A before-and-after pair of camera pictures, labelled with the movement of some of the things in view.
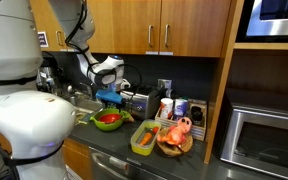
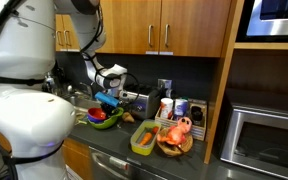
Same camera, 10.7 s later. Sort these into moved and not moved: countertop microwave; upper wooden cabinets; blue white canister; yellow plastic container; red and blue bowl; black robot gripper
Moved: black robot gripper; red and blue bowl
Not moved: blue white canister; yellow plastic container; countertop microwave; upper wooden cabinets
